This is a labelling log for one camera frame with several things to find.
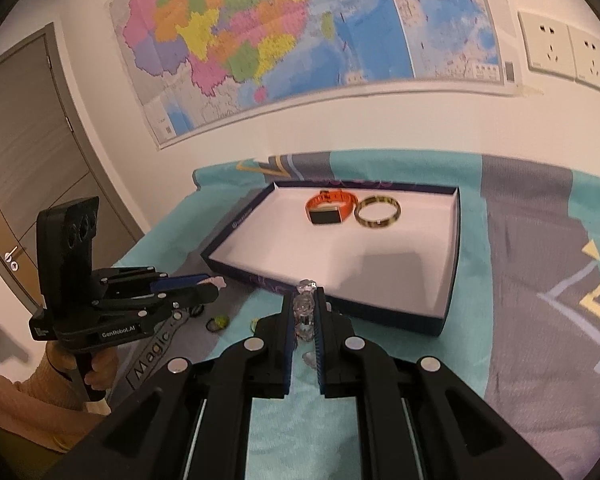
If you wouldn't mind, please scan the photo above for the black ring green stone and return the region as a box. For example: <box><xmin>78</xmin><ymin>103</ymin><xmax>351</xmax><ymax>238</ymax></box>
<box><xmin>206</xmin><ymin>315</ymin><xmax>230</xmax><ymax>334</ymax></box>

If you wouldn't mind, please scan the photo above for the clear crystal bead bracelet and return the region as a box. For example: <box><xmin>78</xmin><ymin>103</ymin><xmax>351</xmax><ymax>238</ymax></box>
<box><xmin>291</xmin><ymin>278</ymin><xmax>322</xmax><ymax>369</ymax></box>

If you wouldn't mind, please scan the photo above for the orange smart watch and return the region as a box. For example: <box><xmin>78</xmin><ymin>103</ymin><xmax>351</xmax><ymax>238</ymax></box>
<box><xmin>306</xmin><ymin>190</ymin><xmax>358</xmax><ymax>226</ymax></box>

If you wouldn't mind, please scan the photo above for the tortoiseshell bangle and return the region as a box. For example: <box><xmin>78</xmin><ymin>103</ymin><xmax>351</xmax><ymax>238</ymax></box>
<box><xmin>354</xmin><ymin>195</ymin><xmax>402</xmax><ymax>230</ymax></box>

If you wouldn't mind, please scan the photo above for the gold ring pale stone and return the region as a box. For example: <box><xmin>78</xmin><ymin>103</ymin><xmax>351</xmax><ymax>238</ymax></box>
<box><xmin>250</xmin><ymin>318</ymin><xmax>259</xmax><ymax>335</ymax></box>

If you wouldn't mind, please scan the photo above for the person's left hand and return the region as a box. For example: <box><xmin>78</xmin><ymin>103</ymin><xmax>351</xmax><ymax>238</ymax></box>
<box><xmin>45</xmin><ymin>341</ymin><xmax>119</xmax><ymax>391</ymax></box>

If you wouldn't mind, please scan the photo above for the teal grey patterned bedsheet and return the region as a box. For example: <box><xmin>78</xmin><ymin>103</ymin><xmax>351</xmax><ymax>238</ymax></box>
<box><xmin>121</xmin><ymin>151</ymin><xmax>600</xmax><ymax>479</ymax></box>

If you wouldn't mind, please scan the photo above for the brown wooden door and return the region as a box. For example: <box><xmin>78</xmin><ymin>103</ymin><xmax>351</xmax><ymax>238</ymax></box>
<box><xmin>0</xmin><ymin>25</ymin><xmax>143</xmax><ymax>312</ymax></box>

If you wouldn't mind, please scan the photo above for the navy tray box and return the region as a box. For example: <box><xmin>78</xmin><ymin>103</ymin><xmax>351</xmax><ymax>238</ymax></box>
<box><xmin>201</xmin><ymin>181</ymin><xmax>460</xmax><ymax>337</ymax></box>

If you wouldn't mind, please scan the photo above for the silver door handle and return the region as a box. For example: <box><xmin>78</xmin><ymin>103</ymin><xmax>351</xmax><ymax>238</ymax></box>
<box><xmin>4</xmin><ymin>245</ymin><xmax>20</xmax><ymax>272</ymax></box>

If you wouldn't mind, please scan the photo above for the colourful wall map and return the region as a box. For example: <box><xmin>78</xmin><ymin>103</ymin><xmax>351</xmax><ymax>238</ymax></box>
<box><xmin>109</xmin><ymin>0</ymin><xmax>519</xmax><ymax>146</ymax></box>

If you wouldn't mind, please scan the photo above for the white wall socket left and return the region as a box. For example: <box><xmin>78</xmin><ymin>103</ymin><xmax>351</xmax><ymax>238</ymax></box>
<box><xmin>518</xmin><ymin>11</ymin><xmax>576</xmax><ymax>79</ymax></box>

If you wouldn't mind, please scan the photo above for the white wall socket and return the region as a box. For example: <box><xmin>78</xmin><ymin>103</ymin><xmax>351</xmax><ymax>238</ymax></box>
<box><xmin>568</xmin><ymin>26</ymin><xmax>600</xmax><ymax>90</ymax></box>
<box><xmin>518</xmin><ymin>11</ymin><xmax>576</xmax><ymax>79</ymax></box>

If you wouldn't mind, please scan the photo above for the white wall socket middle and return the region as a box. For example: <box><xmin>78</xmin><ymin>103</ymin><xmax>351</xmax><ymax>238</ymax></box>
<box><xmin>568</xmin><ymin>26</ymin><xmax>600</xmax><ymax>90</ymax></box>

